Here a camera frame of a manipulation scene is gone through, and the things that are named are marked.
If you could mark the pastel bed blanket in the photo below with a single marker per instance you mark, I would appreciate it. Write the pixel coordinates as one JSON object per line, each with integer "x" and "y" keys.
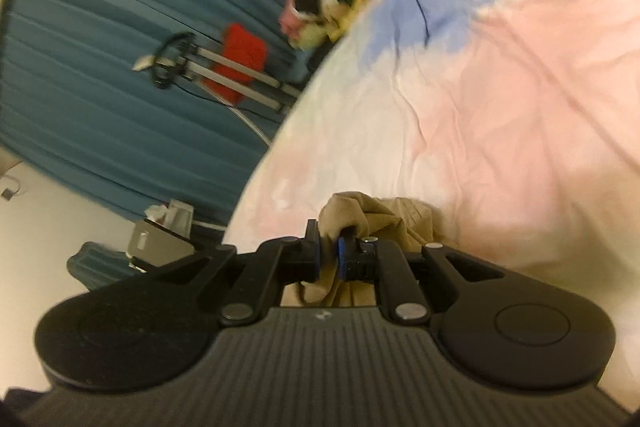
{"x": 500, "y": 107}

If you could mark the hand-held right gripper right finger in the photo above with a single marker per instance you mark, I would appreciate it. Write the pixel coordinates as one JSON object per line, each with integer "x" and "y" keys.
{"x": 342, "y": 262}

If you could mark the blue curtain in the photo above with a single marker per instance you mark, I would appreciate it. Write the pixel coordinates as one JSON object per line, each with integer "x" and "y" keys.
{"x": 100, "y": 7}

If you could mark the white tissue pack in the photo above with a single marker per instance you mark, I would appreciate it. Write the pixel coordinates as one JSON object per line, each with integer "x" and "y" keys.
{"x": 156, "y": 212}

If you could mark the beige t-shirt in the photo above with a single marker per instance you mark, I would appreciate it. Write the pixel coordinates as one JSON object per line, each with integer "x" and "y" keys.
{"x": 395, "y": 217}

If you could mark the black and white chair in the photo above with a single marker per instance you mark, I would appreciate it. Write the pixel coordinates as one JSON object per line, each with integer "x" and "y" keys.
{"x": 160, "y": 242}

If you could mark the red cloth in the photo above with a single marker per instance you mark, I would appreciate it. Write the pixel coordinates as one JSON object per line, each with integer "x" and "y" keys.
{"x": 245, "y": 47}

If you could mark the wavy table mirror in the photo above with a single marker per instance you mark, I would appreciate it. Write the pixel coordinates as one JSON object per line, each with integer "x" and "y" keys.
{"x": 95, "y": 262}

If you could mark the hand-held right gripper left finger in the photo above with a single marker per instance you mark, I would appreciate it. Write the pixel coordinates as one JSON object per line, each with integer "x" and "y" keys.
{"x": 312, "y": 257}

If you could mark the garment steamer stand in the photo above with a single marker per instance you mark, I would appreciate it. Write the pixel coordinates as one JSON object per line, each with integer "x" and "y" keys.
{"x": 235, "y": 77}

